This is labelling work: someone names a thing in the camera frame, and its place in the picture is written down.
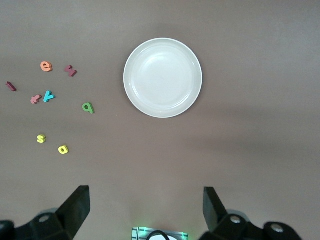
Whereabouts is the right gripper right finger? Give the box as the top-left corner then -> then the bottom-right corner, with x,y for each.
198,186 -> 301,240

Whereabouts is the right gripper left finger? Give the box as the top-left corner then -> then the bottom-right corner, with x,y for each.
0,185 -> 91,240

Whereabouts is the green foam letter b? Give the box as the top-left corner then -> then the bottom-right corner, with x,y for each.
81,102 -> 96,115

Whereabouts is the teal foam letter y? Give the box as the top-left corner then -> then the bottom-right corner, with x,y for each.
42,90 -> 56,103

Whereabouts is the metal robot mounting plate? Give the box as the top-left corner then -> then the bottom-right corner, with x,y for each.
131,226 -> 189,240

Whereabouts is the brown table cover sheet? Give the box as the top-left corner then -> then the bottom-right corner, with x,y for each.
0,0 -> 320,240

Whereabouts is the maroon foam letter i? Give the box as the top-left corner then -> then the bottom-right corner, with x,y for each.
5,81 -> 18,93

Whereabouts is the maroon foam letter s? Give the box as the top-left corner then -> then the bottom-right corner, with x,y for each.
64,64 -> 78,78

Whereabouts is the beige plate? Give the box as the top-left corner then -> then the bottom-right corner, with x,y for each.
123,37 -> 203,119

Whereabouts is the orange foam letter e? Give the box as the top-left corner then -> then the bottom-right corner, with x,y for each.
40,60 -> 54,73

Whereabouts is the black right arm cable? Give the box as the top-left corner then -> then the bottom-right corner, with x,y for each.
147,230 -> 171,240

